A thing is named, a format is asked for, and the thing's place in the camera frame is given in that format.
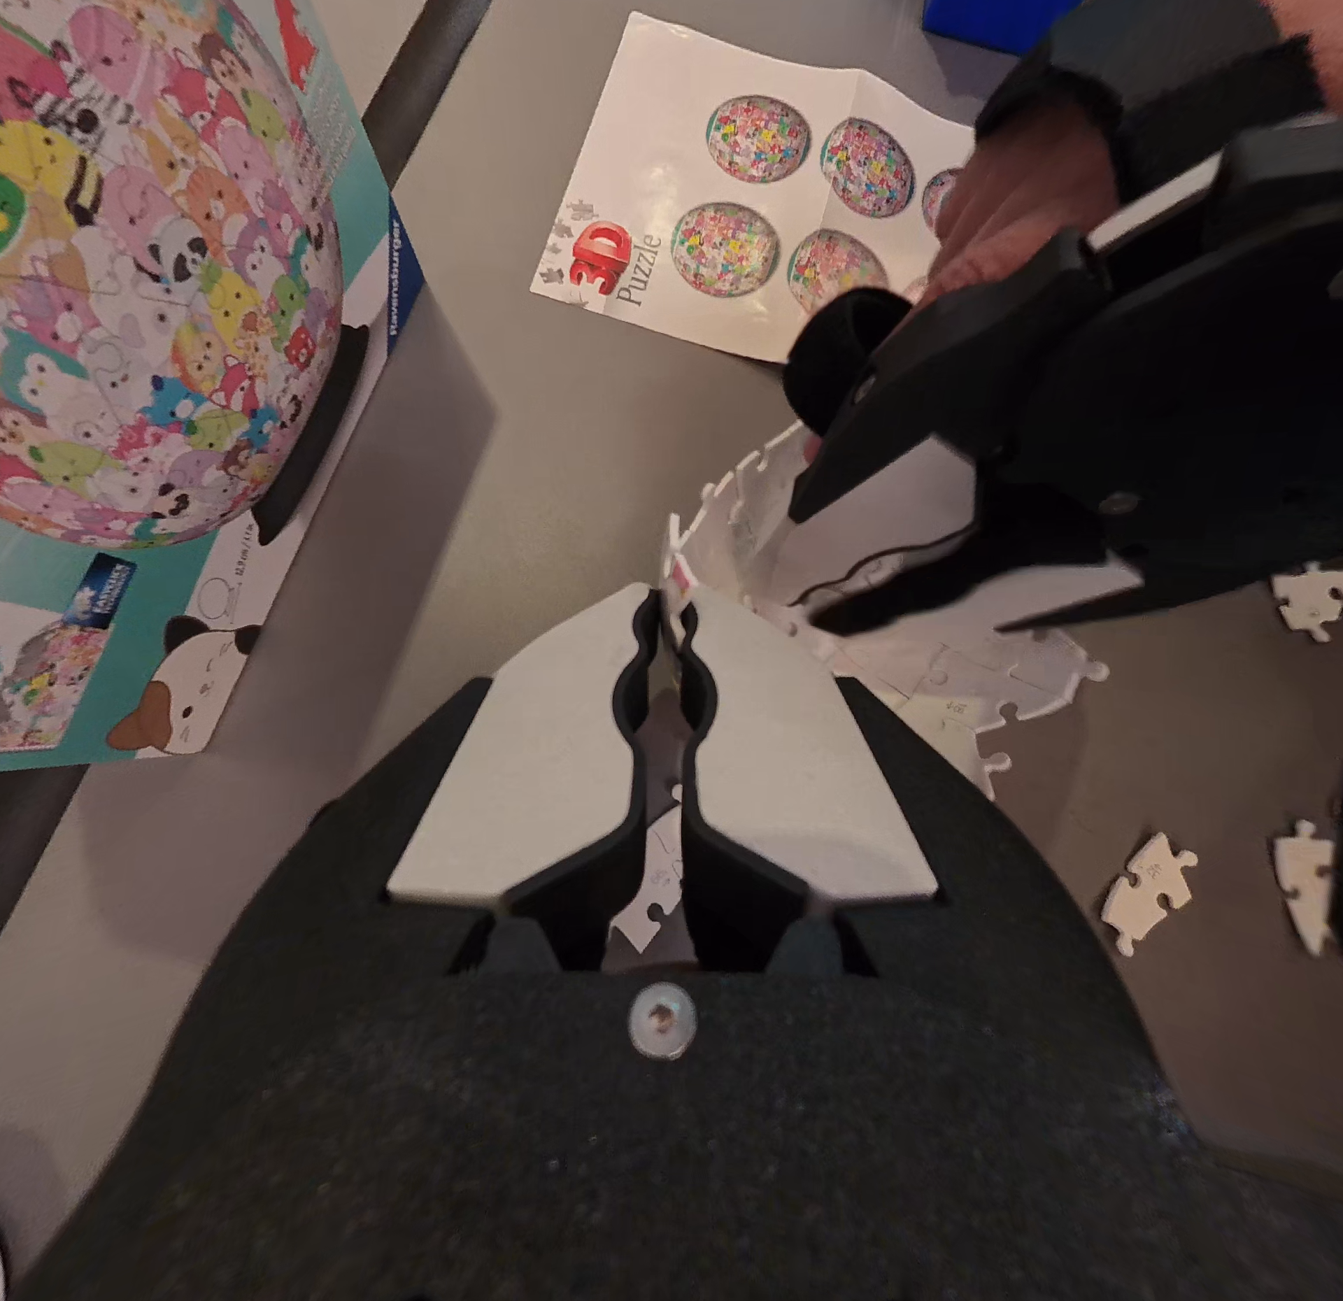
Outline blue plastic bin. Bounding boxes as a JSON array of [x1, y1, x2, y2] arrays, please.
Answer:
[[924, 0, 1102, 60]]

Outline white puzzle piece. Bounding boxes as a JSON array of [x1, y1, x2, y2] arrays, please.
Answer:
[[1102, 833, 1199, 956], [1275, 817, 1343, 956], [1269, 563, 1343, 644]]

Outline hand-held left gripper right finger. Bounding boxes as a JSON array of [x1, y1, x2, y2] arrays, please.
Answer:
[[671, 588, 938, 914]]

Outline colourful puzzle ball box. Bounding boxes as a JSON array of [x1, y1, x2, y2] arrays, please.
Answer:
[[0, 0, 426, 773]]

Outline person's right hand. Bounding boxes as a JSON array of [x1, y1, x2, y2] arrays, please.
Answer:
[[908, 127, 1125, 306]]

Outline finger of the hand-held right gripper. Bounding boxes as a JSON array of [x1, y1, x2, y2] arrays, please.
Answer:
[[792, 439, 992, 609]]

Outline partly built white puzzle ball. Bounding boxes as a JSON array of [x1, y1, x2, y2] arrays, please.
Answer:
[[662, 420, 1111, 804]]

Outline puzzle instruction leaflet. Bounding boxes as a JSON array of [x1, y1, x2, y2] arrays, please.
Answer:
[[529, 11, 983, 363]]

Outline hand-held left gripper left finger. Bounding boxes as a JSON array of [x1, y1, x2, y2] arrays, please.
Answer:
[[388, 584, 662, 917]]

